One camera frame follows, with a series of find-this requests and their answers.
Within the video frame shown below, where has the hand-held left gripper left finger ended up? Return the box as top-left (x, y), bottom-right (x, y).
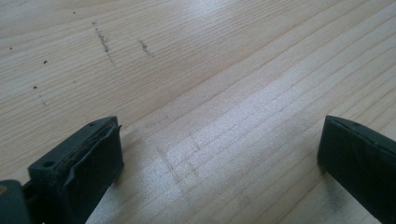
top-left (27, 116), bottom-right (125, 224)

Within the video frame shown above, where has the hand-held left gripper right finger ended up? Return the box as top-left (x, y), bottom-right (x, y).
top-left (317, 115), bottom-right (396, 224)

